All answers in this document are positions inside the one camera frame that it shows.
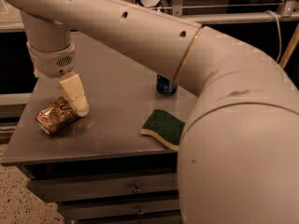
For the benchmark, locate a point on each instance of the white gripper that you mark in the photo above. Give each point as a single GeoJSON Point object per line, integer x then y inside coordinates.
{"type": "Point", "coordinates": [53, 63]}

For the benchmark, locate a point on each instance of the crushed orange soda can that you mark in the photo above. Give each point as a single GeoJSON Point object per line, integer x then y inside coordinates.
{"type": "Point", "coordinates": [56, 116]}

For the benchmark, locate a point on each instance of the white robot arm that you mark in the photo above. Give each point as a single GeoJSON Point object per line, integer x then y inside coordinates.
{"type": "Point", "coordinates": [238, 158]}

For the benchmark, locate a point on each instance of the blue soda can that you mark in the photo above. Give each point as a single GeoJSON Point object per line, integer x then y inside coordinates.
{"type": "Point", "coordinates": [165, 86]}

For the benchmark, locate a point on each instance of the grey drawer cabinet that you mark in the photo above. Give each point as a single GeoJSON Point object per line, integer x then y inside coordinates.
{"type": "Point", "coordinates": [90, 167]}

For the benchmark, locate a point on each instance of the green and yellow sponge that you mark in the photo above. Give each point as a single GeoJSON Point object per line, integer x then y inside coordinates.
{"type": "Point", "coordinates": [164, 127]}

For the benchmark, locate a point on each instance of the top drawer knob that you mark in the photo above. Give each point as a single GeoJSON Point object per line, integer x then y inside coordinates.
{"type": "Point", "coordinates": [136, 189]}

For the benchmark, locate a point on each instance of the drawer knob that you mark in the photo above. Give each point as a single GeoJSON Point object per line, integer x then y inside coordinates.
{"type": "Point", "coordinates": [140, 211]}
{"type": "Point", "coordinates": [136, 189]}

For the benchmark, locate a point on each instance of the metal guard rail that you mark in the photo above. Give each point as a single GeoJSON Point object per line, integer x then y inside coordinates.
{"type": "Point", "coordinates": [218, 14]}

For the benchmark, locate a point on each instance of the yellow robot base frame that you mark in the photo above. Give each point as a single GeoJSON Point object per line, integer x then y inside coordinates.
{"type": "Point", "coordinates": [290, 48]}

